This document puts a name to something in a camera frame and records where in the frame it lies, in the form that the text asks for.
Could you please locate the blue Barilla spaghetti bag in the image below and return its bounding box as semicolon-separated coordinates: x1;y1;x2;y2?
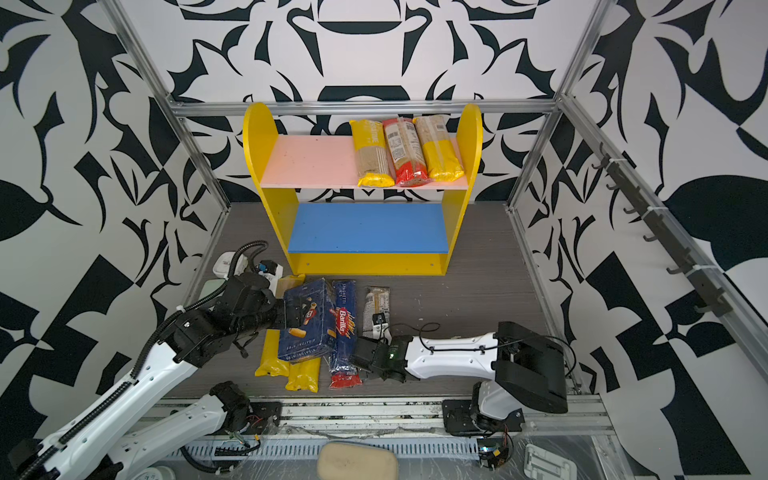
329;280;362;389

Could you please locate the clear navy spaghetti bag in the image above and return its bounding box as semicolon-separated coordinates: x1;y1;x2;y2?
362;286;391;341

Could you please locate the blue Barilla pasta box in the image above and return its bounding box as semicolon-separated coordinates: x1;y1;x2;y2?
277;278;337;363

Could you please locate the yellow noodle bag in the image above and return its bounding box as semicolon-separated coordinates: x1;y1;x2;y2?
350;120;395;188

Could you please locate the red end spaghetti bag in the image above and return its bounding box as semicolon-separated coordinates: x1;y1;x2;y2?
383;117;431;187

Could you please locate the yellow end spaghetti bag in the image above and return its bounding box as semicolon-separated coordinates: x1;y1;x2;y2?
413;115;465;182

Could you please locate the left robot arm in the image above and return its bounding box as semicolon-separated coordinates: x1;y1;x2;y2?
8;272;285;479

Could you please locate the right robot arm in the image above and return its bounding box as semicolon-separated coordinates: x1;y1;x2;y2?
350;322;570;430

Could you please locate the yellow pasta bag far left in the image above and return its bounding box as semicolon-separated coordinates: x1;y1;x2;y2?
254;274;306;377

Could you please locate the yellow pasta bag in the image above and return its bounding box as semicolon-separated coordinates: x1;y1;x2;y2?
254;274;306;377
285;358;322;393

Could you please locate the yellow shelf unit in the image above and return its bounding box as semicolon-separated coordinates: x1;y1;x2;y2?
243;103;483;276

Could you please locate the green glasses case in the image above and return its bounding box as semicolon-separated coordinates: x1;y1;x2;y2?
199;278;225;299

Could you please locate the beige sponge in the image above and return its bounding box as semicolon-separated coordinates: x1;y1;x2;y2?
317;442;399;480

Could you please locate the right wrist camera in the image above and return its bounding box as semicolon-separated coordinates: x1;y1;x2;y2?
371;312;389;339

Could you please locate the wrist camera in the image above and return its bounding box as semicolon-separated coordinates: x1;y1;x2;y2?
371;312;389;339
257;260;283;295

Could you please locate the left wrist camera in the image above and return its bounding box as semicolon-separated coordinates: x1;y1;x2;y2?
257;260;283;295

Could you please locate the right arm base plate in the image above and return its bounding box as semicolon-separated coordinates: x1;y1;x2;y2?
441;400;525;437

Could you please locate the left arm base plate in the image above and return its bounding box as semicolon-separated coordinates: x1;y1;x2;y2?
222;401;283;435

